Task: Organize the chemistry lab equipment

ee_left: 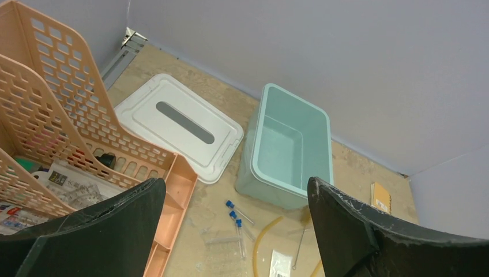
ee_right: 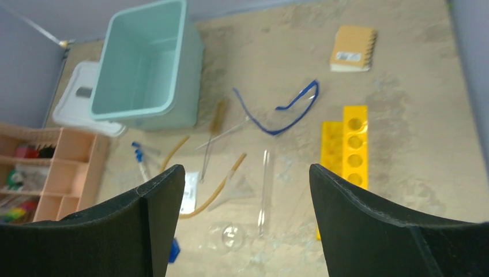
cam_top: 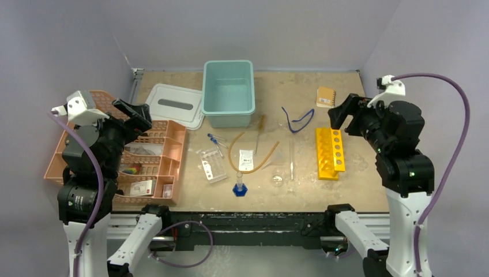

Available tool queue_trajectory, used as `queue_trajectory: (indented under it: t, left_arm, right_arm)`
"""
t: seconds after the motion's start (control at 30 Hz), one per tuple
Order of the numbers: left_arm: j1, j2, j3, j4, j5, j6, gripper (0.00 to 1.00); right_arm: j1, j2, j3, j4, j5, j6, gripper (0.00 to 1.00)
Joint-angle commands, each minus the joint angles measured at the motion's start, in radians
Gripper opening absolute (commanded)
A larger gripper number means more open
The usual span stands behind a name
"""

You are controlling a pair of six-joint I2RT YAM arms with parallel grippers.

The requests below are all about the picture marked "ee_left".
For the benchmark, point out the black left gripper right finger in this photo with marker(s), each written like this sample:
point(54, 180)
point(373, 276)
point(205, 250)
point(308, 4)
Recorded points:
point(356, 239)

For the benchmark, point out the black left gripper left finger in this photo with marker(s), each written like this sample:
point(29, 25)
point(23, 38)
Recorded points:
point(111, 238)

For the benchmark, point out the small white plastic packet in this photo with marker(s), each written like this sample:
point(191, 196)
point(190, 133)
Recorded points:
point(280, 265)

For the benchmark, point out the peach plastic file organizer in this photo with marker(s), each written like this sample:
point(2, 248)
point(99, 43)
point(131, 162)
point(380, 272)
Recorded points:
point(62, 146)

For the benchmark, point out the clear acrylic test tube rack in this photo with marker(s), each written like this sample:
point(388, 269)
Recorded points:
point(222, 254)

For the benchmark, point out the mint green plastic bin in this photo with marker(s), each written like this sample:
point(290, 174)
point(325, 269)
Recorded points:
point(288, 140)

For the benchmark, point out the white plastic bin lid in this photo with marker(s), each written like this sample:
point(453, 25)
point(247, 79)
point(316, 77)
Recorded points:
point(166, 113)

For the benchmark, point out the wire test tube brush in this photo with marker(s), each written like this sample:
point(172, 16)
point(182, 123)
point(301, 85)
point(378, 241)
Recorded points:
point(305, 221)

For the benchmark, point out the aluminium frame rail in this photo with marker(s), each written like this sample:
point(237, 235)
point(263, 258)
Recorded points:
point(132, 44)

